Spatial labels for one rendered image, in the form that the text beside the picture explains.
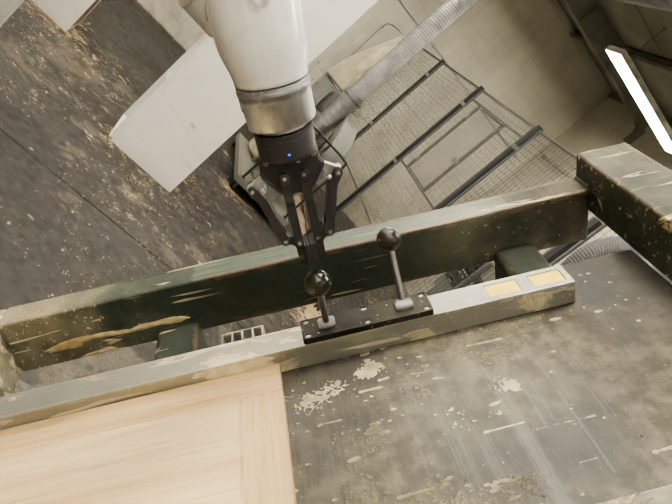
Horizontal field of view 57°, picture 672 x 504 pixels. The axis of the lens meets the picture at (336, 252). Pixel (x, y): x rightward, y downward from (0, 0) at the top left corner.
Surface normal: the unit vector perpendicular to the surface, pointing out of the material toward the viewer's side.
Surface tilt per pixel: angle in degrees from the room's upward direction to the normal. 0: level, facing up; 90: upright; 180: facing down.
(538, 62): 90
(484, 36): 90
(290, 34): 57
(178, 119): 90
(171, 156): 90
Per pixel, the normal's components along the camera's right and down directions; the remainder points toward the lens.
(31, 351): 0.15, 0.49
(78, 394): -0.17, -0.84
